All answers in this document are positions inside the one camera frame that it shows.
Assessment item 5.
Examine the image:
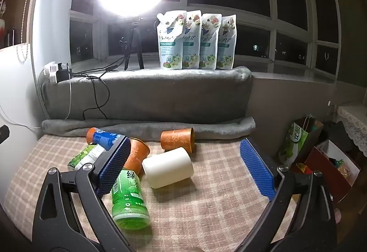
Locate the grey blanket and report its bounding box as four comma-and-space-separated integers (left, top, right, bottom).
39, 66, 253, 121

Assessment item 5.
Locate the black cable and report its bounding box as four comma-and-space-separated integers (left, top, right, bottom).
70, 57, 128, 120

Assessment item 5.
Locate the rolled grey towel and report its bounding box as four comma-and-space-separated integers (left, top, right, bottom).
42, 117, 256, 139

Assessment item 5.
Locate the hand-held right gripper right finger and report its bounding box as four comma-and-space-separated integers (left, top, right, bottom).
240, 139, 337, 252

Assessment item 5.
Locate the white power strip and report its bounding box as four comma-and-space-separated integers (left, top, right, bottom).
44, 61, 72, 84

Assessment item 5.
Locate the plaid blanket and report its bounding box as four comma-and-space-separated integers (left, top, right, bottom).
4, 133, 299, 252

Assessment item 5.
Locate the white cable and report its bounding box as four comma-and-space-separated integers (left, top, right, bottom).
65, 80, 72, 120

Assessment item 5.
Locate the orange paper cup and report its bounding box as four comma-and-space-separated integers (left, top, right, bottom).
123, 137, 150, 176

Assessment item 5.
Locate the red box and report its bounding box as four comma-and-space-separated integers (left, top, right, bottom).
304, 147, 361, 204

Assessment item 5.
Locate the white lace cloth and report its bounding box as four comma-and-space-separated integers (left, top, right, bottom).
337, 103, 367, 158

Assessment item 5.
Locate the black power adapter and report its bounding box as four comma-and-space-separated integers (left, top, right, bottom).
56, 63, 72, 83

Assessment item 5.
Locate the beaded blind cord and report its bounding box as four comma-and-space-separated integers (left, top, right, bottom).
16, 0, 41, 63

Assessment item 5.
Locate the green tea bottle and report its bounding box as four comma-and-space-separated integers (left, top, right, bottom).
111, 170, 151, 231

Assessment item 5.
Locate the floral detergent pouch with spout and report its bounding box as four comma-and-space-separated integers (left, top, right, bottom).
157, 10, 188, 70

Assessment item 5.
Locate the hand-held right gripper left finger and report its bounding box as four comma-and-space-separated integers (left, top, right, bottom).
32, 136, 131, 252

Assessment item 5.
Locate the black tripod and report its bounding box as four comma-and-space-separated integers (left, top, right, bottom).
119, 16, 145, 71

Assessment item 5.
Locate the green and white bottle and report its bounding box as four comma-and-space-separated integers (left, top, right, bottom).
67, 144, 107, 171

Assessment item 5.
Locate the green shopping bag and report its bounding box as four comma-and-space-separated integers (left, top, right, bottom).
278, 118, 324, 167

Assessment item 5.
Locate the brown patterned cup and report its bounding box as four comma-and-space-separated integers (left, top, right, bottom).
160, 128, 197, 153

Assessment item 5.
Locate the white cup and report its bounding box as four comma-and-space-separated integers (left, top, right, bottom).
142, 147, 194, 189

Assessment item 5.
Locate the blue bottle with orange cap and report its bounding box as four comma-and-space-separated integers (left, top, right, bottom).
86, 127, 124, 151

